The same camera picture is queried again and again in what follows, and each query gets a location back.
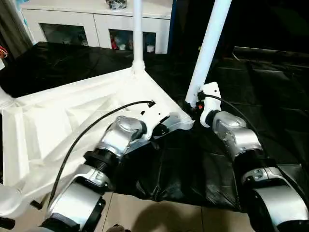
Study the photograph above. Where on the white plastic table top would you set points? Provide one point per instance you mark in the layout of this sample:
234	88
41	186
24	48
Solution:
60	108

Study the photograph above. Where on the dark furniture with brass label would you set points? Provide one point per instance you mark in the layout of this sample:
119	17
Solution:
265	21

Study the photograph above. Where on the black folding table frame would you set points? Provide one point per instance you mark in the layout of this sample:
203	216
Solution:
36	205

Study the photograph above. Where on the red box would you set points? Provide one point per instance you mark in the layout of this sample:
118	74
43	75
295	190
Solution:
113	43

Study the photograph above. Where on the small white jar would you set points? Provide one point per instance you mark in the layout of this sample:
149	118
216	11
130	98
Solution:
122	47

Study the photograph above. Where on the red orange clothes hangers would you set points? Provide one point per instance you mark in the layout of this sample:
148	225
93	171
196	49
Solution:
3	52

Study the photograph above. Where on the blue vertical panel edge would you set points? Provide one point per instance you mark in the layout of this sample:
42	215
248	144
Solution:
172	24

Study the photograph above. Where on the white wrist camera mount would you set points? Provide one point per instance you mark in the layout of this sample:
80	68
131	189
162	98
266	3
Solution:
154	116
211	101

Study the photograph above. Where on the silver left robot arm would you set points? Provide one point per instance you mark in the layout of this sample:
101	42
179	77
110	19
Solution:
120	135

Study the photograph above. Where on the white plastic table leg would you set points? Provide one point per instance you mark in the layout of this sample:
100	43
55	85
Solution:
210	48
9	200
4	95
138	31

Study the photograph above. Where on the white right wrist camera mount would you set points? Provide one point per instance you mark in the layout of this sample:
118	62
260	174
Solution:
211	101

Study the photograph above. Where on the dark patterned bundle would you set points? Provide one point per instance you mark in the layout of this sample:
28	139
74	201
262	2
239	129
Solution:
116	3

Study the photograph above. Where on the black plastic mat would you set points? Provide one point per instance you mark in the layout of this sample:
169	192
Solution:
60	62

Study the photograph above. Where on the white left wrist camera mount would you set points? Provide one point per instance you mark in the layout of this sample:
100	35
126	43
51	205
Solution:
154	116

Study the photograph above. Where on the grey curtain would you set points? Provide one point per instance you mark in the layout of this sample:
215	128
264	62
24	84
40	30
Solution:
12	26

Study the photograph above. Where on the black horizontal bar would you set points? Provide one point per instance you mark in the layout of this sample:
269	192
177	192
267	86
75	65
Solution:
270	52

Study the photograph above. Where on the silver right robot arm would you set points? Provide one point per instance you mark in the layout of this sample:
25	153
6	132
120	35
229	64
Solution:
236	137

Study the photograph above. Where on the white glass-door cabinet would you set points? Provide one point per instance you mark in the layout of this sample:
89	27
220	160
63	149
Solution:
96	19

